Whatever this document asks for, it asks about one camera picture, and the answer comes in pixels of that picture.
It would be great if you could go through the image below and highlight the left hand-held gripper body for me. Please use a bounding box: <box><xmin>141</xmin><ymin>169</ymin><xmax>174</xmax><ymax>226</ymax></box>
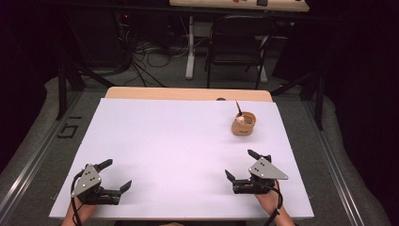
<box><xmin>71</xmin><ymin>163</ymin><xmax>122</xmax><ymax>206</ymax></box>

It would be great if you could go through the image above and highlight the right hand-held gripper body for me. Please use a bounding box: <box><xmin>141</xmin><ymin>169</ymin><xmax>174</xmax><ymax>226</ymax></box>
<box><xmin>232</xmin><ymin>153</ymin><xmax>289</xmax><ymax>195</ymax></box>

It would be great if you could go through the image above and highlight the brown round pencil holder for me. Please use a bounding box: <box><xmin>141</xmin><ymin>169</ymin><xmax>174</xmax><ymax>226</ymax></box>
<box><xmin>231</xmin><ymin>111</ymin><xmax>258</xmax><ymax>137</ymax></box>

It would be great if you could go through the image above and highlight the person's right hand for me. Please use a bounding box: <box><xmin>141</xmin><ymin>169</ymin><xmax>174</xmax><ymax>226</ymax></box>
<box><xmin>254</xmin><ymin>180</ymin><xmax>284</xmax><ymax>218</ymax></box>

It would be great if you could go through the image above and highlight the person's left hand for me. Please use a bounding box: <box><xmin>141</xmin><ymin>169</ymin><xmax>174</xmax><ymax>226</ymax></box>
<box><xmin>66</xmin><ymin>201</ymin><xmax>96</xmax><ymax>222</ymax></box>

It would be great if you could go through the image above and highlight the person's dark clothing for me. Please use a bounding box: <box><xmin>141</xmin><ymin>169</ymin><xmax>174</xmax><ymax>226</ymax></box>
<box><xmin>113</xmin><ymin>220</ymin><xmax>247</xmax><ymax>226</ymax></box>

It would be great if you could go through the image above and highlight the white table board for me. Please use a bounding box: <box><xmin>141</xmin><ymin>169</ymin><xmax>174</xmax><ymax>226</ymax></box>
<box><xmin>49</xmin><ymin>97</ymin><xmax>315</xmax><ymax>220</ymax></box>

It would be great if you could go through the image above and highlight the black metal stand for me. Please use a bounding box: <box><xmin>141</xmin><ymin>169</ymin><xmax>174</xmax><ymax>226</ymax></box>
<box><xmin>270</xmin><ymin>71</ymin><xmax>326</xmax><ymax>132</ymax></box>
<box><xmin>56</xmin><ymin>59</ymin><xmax>116</xmax><ymax>121</ymax></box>

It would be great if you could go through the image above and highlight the white desk leg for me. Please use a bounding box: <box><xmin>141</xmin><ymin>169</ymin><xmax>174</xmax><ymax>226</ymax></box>
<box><xmin>184</xmin><ymin>15</ymin><xmax>196</xmax><ymax>81</ymax></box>
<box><xmin>259</xmin><ymin>33</ymin><xmax>269</xmax><ymax>84</ymax></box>

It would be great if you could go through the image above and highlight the light wooden table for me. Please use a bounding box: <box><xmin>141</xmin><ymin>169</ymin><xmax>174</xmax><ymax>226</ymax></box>
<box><xmin>104</xmin><ymin>87</ymin><xmax>274</xmax><ymax>103</ymax></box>

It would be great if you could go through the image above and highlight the black folding chair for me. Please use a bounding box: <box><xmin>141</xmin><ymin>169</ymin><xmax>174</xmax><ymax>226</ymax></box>
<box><xmin>204</xmin><ymin>14</ymin><xmax>279</xmax><ymax>90</ymax></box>

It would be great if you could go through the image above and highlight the beige background desk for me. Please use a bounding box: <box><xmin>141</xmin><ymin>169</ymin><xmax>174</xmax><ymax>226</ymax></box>
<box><xmin>168</xmin><ymin>0</ymin><xmax>311</xmax><ymax>13</ymax></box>

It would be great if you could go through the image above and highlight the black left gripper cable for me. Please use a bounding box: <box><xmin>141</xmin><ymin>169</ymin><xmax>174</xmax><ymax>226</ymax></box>
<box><xmin>71</xmin><ymin>170</ymin><xmax>87</xmax><ymax>226</ymax></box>

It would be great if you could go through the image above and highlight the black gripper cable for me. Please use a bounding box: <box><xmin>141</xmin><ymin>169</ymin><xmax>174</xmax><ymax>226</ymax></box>
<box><xmin>71</xmin><ymin>170</ymin><xmax>87</xmax><ymax>226</ymax></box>
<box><xmin>257</xmin><ymin>180</ymin><xmax>284</xmax><ymax>226</ymax></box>

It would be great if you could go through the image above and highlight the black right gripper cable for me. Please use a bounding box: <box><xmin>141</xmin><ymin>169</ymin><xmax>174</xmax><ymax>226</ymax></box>
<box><xmin>257</xmin><ymin>180</ymin><xmax>284</xmax><ymax>226</ymax></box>

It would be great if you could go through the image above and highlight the aluminium floor rail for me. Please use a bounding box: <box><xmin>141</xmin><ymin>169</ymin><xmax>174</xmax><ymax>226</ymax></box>
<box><xmin>301</xmin><ymin>99</ymin><xmax>365</xmax><ymax>226</ymax></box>
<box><xmin>0</xmin><ymin>90</ymin><xmax>85</xmax><ymax>218</ymax></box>

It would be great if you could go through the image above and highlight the bundle of black floor cables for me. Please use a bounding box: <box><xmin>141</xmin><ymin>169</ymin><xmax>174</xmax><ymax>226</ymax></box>
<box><xmin>116</xmin><ymin>12</ymin><xmax>191</xmax><ymax>89</ymax></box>

